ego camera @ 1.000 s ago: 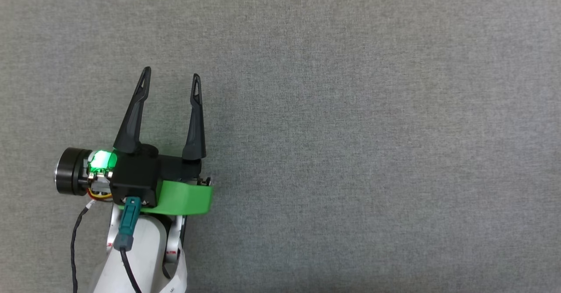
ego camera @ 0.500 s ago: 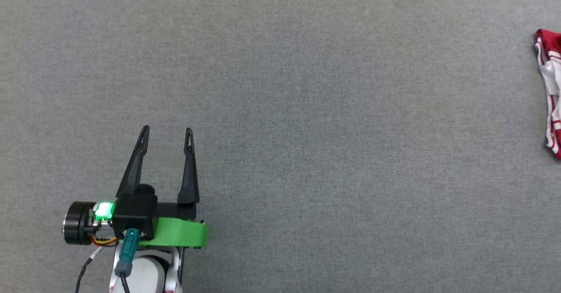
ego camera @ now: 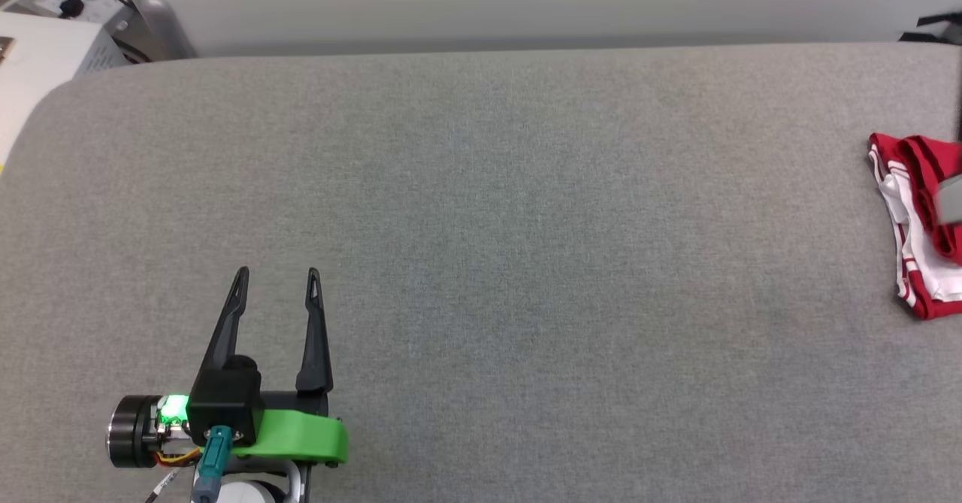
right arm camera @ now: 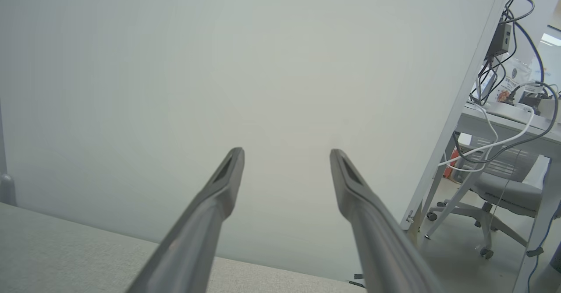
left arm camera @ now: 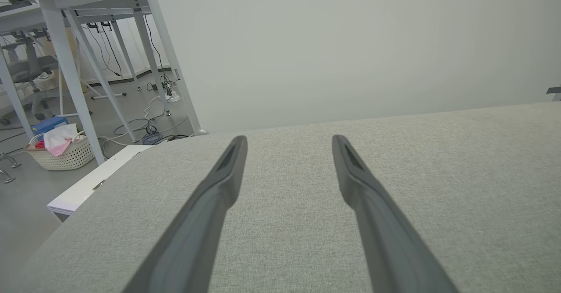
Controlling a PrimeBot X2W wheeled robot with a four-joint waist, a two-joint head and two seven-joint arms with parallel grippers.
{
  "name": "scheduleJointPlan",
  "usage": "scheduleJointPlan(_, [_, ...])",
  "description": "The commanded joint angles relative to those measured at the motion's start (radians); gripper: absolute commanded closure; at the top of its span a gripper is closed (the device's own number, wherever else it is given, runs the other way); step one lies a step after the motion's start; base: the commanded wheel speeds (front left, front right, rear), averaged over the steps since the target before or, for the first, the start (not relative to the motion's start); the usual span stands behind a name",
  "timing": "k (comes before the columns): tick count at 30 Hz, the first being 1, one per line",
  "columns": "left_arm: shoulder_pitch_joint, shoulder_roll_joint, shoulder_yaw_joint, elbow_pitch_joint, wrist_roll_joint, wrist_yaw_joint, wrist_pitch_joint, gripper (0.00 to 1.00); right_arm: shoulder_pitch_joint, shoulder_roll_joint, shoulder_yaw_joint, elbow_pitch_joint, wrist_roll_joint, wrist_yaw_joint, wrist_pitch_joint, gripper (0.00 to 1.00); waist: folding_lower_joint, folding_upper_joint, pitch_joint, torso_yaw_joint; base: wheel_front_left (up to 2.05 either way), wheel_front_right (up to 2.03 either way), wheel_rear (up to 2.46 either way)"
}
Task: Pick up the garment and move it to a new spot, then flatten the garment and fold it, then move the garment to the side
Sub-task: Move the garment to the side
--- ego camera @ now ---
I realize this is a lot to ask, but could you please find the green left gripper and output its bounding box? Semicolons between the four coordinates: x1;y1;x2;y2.
109;265;350;468

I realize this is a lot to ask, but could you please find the red and white jersey shirt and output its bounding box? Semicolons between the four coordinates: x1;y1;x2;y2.
867;132;962;321

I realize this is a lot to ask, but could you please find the black tape strip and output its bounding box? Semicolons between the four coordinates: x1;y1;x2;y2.
898;11;962;43

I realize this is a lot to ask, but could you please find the white appliance box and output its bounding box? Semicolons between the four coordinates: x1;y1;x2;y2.
0;11;130;173

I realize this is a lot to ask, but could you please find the left camera cable teal plug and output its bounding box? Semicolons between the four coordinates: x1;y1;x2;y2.
190;426;235;503

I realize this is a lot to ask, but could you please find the grey metal partition post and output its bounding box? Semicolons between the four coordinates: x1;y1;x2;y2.
113;0;198;60

